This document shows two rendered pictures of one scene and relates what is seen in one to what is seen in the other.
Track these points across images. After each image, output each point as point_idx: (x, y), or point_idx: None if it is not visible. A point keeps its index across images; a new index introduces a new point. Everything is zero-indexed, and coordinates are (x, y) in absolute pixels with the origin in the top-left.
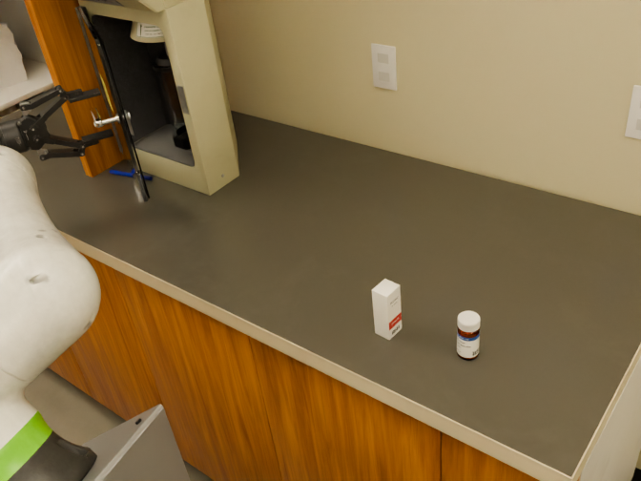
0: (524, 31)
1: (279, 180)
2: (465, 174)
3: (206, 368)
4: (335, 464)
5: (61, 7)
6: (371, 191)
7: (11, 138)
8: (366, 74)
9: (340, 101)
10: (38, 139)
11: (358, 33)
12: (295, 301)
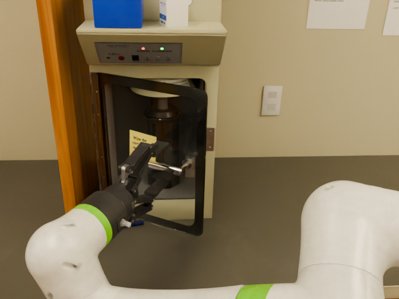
0: (370, 65)
1: (240, 193)
2: (332, 157)
3: None
4: None
5: (67, 75)
6: (305, 181)
7: (129, 204)
8: (255, 108)
9: (228, 131)
10: (136, 201)
11: (252, 80)
12: None
